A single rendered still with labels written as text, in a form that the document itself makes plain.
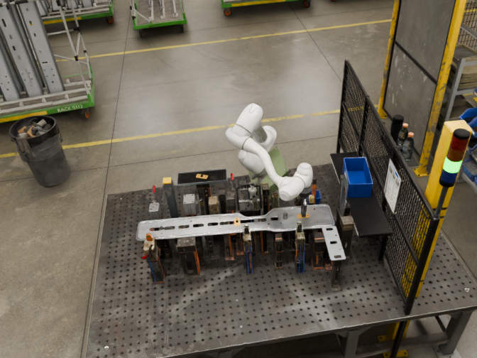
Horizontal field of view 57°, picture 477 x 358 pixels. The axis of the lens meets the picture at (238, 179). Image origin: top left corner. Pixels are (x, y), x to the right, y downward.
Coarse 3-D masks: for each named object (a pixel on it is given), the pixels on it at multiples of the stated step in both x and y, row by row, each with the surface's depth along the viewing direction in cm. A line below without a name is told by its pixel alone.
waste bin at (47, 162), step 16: (16, 128) 491; (32, 128) 479; (48, 128) 495; (16, 144) 476; (32, 144) 470; (48, 144) 479; (32, 160) 487; (48, 160) 491; (64, 160) 512; (48, 176) 503; (64, 176) 516
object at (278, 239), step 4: (276, 236) 299; (280, 236) 299; (276, 240) 296; (280, 240) 296; (276, 244) 298; (280, 244) 298; (276, 248) 300; (280, 248) 300; (276, 252) 305; (280, 252) 304; (276, 256) 309; (280, 256) 307; (276, 260) 311; (280, 260) 310; (276, 264) 312; (280, 264) 312; (276, 268) 314; (284, 268) 313
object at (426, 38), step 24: (408, 0) 462; (432, 0) 415; (456, 0) 372; (408, 24) 469; (432, 24) 420; (456, 24) 381; (408, 48) 477; (432, 48) 427; (384, 72) 542; (408, 72) 484; (432, 72) 434; (384, 96) 555; (408, 96) 491; (432, 96) 441; (408, 120) 502; (432, 120) 442
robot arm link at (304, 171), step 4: (300, 164) 282; (304, 164) 282; (308, 164) 282; (300, 168) 280; (304, 168) 279; (308, 168) 279; (296, 172) 284; (300, 172) 280; (304, 172) 279; (308, 172) 279; (312, 172) 284; (296, 176) 280; (300, 176) 280; (304, 176) 280; (308, 176) 281; (312, 176) 285; (304, 180) 279; (308, 180) 281; (308, 184) 284
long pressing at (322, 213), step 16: (288, 208) 317; (320, 208) 315; (144, 224) 315; (160, 224) 313; (176, 224) 312; (192, 224) 311; (224, 224) 309; (240, 224) 308; (256, 224) 307; (272, 224) 306; (288, 224) 305; (304, 224) 304; (320, 224) 303
